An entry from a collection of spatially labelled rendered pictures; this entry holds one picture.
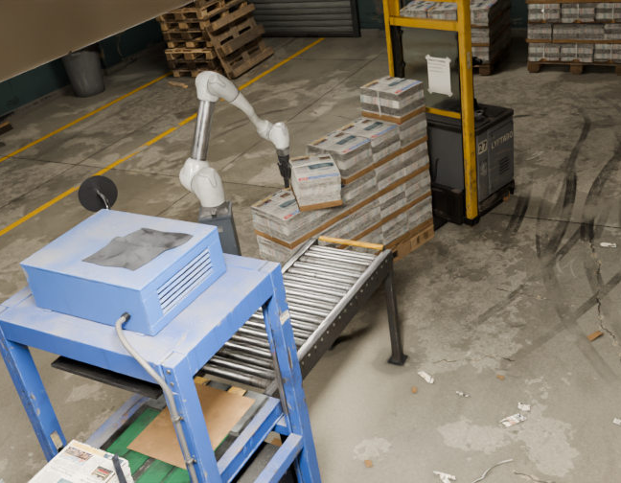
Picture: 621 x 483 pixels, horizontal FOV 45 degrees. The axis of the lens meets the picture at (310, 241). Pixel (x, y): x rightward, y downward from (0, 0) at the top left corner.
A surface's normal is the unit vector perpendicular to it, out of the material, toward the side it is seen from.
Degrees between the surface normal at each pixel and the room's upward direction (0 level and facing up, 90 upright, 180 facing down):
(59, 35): 90
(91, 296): 90
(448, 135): 90
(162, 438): 0
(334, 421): 0
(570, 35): 89
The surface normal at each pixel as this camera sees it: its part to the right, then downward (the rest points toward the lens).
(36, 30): 0.86, 0.13
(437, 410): -0.14, -0.86
